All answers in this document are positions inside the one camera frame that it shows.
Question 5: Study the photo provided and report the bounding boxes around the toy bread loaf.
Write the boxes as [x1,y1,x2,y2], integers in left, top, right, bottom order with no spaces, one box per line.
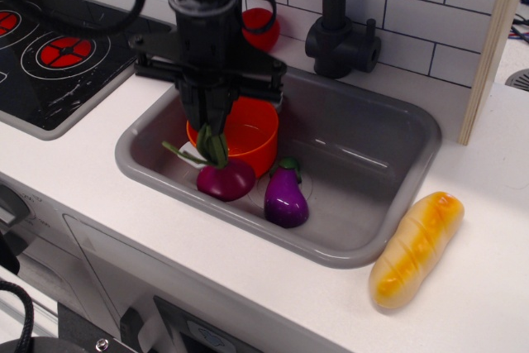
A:
[369,192,465,309]

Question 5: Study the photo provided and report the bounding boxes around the purple toy beet green leaves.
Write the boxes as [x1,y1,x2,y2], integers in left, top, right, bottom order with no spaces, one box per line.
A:
[162,124,256,202]

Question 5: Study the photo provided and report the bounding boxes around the grey plastic sink basin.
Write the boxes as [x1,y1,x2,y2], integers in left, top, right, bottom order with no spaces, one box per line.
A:
[115,68,441,269]

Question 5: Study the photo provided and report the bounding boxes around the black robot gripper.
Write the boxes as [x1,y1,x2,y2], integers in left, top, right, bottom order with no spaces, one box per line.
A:
[129,14,287,135]

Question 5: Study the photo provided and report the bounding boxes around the orange toy pot grey handles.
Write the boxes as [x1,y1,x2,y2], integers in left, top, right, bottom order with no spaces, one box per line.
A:
[179,95,284,179]

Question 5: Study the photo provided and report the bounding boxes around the black metal base plate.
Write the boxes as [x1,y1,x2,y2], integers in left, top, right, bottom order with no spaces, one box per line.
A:
[1,301,135,353]

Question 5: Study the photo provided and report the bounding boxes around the white toy oven front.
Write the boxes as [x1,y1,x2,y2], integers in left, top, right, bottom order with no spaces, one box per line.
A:
[1,179,326,352]

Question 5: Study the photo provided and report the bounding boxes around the black toy stove top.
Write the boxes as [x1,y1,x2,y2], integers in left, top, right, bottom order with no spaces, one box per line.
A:
[1,0,171,141]

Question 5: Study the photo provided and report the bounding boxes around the red toy tomato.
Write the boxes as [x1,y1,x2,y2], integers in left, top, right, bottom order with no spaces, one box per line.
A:
[242,7,280,52]

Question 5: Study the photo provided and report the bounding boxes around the light wooden side panel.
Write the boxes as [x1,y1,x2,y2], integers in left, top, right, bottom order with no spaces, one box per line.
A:
[457,0,519,145]

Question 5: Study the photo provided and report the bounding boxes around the grey round drain grate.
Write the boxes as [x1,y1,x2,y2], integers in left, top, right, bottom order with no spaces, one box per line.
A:
[505,69,529,92]

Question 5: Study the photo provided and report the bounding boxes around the dark grey toy faucet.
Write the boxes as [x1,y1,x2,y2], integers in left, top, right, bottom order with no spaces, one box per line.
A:
[305,0,381,79]

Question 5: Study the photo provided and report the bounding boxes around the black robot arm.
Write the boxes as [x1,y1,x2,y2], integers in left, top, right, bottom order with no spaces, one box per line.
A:
[130,0,287,136]

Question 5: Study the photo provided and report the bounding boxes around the grey oven knob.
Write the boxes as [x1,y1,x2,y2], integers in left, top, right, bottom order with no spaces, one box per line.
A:
[0,184,31,227]

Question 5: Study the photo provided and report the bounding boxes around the purple toy eggplant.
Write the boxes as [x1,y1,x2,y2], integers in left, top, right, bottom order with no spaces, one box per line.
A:
[264,157,309,228]

